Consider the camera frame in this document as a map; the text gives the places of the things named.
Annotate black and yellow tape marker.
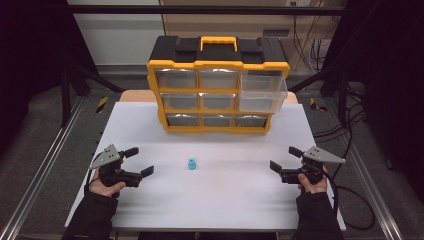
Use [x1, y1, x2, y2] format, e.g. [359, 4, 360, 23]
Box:
[309, 97, 328, 113]
[95, 96, 110, 114]

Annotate person's right hand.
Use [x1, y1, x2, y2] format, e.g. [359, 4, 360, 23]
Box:
[297, 166, 329, 195]

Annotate black metal stand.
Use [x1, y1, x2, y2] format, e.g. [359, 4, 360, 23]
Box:
[60, 63, 125, 128]
[289, 62, 352, 128]

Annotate person's left hand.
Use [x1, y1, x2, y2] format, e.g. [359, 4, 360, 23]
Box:
[89, 168, 127, 198]

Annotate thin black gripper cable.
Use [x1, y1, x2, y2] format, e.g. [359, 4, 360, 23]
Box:
[86, 153, 103, 188]

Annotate black floor cables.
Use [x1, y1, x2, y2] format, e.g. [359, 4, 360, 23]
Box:
[313, 83, 368, 181]

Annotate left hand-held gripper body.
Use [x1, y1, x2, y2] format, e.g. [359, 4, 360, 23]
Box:
[89, 143, 143, 188]

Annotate white wall panel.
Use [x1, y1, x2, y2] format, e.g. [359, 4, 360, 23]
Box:
[66, 0, 166, 66]

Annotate black horizontal frame bar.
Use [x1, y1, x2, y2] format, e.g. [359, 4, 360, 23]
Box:
[66, 4, 348, 16]

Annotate yellow and black drawer organizer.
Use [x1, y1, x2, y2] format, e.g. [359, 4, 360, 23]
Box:
[146, 35, 291, 135]

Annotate thick black gripper cable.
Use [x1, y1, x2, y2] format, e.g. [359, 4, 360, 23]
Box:
[321, 168, 376, 232]

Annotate yellow organizer carry handle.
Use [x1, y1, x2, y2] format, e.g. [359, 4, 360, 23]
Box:
[199, 35, 239, 53]

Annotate hanging black wall cables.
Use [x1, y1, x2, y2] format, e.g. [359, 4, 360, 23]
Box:
[291, 0, 336, 72]

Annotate black curtain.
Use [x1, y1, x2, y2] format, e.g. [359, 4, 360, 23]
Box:
[0, 0, 98, 151]
[324, 0, 424, 196]

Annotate aluminium floor rail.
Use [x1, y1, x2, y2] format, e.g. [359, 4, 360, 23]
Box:
[324, 99, 405, 240]
[0, 96, 86, 240]

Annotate set of clear closed drawers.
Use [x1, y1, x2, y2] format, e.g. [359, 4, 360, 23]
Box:
[155, 68, 268, 128]

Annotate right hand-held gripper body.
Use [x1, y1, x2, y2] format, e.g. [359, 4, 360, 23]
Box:
[280, 146, 346, 185]

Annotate clear plastic pulled-out drawer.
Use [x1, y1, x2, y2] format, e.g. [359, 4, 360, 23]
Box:
[238, 74, 289, 113]

